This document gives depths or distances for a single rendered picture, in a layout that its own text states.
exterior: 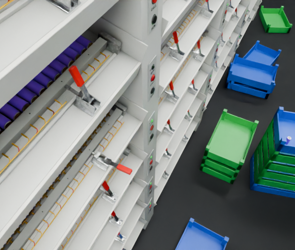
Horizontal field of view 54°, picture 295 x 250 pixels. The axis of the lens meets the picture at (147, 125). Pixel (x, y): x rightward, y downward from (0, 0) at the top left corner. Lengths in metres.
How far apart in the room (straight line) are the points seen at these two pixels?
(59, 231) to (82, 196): 0.08
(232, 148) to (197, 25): 0.79
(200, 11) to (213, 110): 1.00
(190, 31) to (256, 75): 1.23
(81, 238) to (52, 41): 0.59
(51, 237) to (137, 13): 0.46
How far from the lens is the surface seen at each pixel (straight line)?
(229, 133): 1.71
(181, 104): 1.33
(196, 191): 1.67
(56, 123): 0.51
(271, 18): 3.02
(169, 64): 0.91
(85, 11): 0.41
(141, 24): 0.57
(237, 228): 1.64
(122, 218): 1.06
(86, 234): 0.84
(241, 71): 2.22
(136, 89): 0.69
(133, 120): 0.76
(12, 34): 0.37
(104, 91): 0.56
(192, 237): 1.57
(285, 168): 1.54
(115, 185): 0.88
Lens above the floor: 1.49
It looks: 52 degrees down
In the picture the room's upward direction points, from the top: straight up
